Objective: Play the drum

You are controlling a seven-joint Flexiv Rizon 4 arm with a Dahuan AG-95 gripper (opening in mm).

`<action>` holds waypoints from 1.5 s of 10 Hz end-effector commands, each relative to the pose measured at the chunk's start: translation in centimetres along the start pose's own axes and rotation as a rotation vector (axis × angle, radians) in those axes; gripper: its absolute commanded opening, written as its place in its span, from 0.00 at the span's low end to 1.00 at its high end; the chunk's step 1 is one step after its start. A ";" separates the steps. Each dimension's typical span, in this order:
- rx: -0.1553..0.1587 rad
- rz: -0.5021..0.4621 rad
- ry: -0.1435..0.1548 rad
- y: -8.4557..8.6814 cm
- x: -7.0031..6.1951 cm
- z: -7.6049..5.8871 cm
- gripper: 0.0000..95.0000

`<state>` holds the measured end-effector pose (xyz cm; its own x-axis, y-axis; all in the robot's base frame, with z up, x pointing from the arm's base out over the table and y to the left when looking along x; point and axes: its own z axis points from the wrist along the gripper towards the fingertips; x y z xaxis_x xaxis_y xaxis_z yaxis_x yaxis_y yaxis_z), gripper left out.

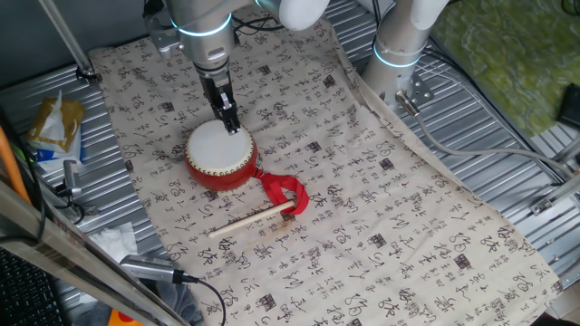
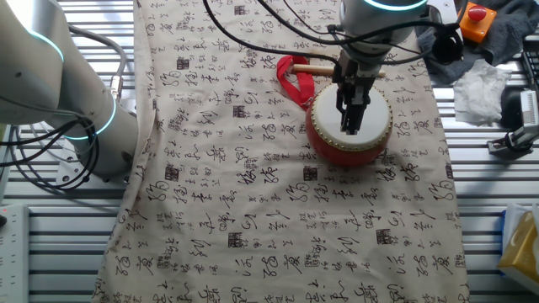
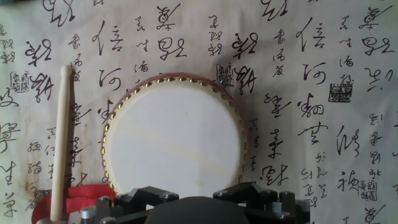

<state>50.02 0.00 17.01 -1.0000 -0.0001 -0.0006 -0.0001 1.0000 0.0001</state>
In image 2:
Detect grey cable with metal plug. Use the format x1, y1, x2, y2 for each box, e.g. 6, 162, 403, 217
67, 24, 129, 103

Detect dark grey towel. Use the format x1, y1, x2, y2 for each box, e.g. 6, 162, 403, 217
414, 0, 539, 88

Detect orange emergency stop box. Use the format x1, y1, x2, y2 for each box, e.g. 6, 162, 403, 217
457, 2, 498, 44

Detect red fabric strap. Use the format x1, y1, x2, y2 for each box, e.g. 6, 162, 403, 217
275, 54, 316, 111

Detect yellow tissue pack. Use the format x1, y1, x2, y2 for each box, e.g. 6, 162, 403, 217
496, 203, 539, 284

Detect crumpled white tissue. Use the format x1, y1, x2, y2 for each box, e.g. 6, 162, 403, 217
452, 58, 514, 126

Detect red drum with white head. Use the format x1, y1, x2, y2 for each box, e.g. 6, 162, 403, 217
304, 82, 394, 168

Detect beige calligraphy print cloth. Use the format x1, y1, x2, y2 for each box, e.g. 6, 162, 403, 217
91, 0, 471, 303

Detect wooden drumstick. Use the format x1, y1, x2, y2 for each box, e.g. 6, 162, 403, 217
291, 62, 387, 79

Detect wrist camera with metal bracket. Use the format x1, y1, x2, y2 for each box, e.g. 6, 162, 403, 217
427, 0, 466, 67

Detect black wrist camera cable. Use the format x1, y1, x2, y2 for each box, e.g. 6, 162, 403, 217
256, 0, 464, 56

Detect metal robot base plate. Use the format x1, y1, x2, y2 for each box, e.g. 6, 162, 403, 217
54, 146, 131, 186

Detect black cable bundle at base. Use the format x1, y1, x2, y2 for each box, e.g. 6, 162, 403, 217
0, 117, 101, 191

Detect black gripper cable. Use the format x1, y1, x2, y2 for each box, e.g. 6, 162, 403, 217
202, 0, 340, 64

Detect black keyboard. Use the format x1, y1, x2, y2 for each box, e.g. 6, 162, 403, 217
520, 35, 539, 92

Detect white power strip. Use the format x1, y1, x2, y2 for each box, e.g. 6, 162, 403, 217
0, 204, 30, 303

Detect silver camera on small stand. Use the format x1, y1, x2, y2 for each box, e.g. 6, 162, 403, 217
487, 89, 539, 160

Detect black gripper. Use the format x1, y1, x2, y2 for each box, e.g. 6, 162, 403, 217
334, 53, 377, 136

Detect black rounded device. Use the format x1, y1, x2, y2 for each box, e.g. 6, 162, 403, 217
499, 86, 524, 130

